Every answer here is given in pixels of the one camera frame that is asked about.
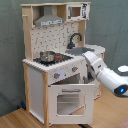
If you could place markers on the white oven door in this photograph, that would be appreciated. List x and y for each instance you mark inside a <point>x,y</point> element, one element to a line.
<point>71,103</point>

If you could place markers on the right oven knob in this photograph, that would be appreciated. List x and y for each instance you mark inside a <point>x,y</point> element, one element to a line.
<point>74,69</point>

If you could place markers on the wooden toy kitchen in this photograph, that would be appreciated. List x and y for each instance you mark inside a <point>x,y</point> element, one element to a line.
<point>38,78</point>

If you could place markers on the grey range hood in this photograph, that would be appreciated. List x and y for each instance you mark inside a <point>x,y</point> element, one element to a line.
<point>48,18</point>

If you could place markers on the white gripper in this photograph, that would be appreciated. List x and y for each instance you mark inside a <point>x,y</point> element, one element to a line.
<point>95,64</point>

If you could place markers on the left oven knob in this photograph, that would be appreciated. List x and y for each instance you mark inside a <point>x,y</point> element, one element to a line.
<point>56,75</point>

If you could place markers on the white dishwasher door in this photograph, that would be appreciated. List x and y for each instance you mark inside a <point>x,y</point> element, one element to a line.
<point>86,78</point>

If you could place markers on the grey toy sink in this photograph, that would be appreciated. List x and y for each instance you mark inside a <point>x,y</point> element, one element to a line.
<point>78,51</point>

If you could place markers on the oven knob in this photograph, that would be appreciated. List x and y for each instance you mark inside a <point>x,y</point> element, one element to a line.
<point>74,69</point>
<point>56,75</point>

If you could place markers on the black toy stovetop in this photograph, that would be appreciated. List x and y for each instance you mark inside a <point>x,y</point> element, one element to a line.
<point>57,58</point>

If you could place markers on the silver toy pot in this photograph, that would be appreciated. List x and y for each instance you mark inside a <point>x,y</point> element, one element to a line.
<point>47,56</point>

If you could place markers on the toy microwave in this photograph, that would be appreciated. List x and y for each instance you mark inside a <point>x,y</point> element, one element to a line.
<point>78,11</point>

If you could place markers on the black toy faucet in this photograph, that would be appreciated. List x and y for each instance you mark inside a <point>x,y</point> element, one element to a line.
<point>71,44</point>

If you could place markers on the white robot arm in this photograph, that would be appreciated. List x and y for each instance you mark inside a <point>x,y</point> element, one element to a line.
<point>116,84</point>

